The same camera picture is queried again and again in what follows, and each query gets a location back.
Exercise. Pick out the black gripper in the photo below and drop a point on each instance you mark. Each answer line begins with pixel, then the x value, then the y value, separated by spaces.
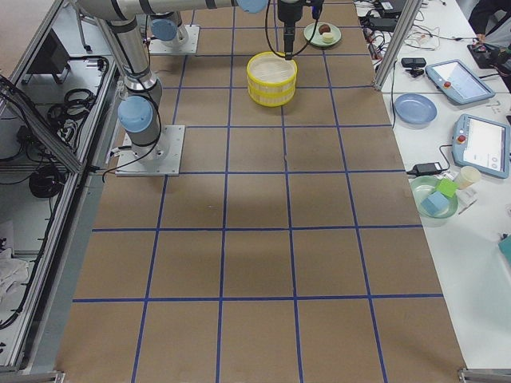
pixel 288 11

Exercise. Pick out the white steamed bun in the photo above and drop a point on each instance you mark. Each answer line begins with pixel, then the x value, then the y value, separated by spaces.
pixel 328 38

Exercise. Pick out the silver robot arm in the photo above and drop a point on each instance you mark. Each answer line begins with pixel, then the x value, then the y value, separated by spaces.
pixel 169 28
pixel 139 114

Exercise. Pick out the light green plate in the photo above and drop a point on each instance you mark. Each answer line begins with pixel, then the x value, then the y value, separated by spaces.
pixel 311 34

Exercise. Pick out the brown steamed bun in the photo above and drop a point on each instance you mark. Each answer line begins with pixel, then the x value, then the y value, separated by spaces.
pixel 324 28

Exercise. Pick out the black webcam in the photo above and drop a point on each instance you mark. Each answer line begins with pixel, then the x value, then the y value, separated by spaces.
pixel 414 65

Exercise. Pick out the blue plate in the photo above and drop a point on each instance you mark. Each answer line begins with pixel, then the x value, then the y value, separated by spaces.
pixel 415 109

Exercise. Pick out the far teach pendant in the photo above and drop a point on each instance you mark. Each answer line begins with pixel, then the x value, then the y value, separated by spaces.
pixel 461 85

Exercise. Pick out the teach pendant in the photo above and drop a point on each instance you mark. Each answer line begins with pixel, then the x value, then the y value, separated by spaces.
pixel 483 144
pixel 461 85

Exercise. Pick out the black power adapter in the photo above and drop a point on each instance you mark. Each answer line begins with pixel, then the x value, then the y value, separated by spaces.
pixel 426 169

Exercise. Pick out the green foam block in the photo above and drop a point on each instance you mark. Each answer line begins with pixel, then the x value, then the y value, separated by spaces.
pixel 446 187

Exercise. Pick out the green bowl with blocks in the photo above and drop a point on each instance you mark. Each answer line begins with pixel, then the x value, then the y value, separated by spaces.
pixel 423 186

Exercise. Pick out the near teach pendant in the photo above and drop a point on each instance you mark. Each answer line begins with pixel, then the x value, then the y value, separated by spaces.
pixel 483 144

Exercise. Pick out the blue foam block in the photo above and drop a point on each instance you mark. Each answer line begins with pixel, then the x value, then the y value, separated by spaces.
pixel 435 203

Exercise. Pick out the cream paper cup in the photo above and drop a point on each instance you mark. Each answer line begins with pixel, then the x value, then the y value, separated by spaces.
pixel 467 176

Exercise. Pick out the aluminium frame post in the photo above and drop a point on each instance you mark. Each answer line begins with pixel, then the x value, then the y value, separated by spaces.
pixel 405 22

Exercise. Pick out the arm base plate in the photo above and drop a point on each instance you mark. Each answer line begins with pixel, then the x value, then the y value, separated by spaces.
pixel 158 48
pixel 163 160

